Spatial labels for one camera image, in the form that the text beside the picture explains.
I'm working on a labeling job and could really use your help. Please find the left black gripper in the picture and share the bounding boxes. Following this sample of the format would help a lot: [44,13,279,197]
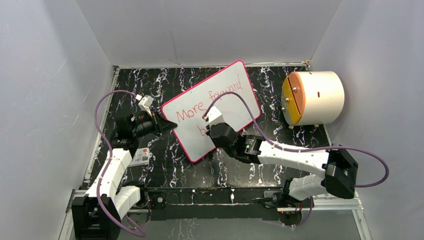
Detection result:
[131,109,177,139]

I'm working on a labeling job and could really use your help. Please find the pink-framed whiteboard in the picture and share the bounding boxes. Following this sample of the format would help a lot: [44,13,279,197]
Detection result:
[161,60,262,163]

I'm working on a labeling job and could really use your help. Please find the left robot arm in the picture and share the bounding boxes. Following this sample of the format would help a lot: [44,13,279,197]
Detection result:
[71,111,178,240]

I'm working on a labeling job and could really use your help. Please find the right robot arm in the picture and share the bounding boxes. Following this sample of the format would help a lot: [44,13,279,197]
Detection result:
[206,122,359,207]

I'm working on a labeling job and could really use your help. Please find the whiteboard metal stand leg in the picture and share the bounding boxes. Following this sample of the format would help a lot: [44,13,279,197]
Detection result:
[204,151,214,161]

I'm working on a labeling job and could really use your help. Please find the white printed label card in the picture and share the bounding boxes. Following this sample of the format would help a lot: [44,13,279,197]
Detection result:
[128,147,153,167]

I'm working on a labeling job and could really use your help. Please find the white cylindrical drum device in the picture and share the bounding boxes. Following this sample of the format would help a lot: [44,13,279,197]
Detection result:
[281,71,345,126]

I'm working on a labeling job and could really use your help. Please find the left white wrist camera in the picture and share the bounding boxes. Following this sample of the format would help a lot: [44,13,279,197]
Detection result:
[135,94,154,116]

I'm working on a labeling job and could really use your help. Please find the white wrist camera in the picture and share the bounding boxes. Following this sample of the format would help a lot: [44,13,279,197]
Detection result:
[135,94,154,116]
[203,106,225,131]

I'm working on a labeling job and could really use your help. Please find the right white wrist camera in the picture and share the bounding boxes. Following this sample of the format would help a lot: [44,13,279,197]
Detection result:
[203,106,225,131]

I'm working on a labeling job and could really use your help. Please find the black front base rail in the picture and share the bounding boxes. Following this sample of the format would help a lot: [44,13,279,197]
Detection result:
[146,187,282,221]

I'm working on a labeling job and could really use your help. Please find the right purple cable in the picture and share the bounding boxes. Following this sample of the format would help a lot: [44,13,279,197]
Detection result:
[202,91,390,229]

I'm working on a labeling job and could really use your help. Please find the purple cable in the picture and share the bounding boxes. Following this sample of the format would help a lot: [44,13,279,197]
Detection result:
[94,90,147,238]
[202,91,390,229]

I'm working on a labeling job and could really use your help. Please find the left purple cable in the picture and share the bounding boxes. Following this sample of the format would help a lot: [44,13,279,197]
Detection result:
[94,90,147,238]

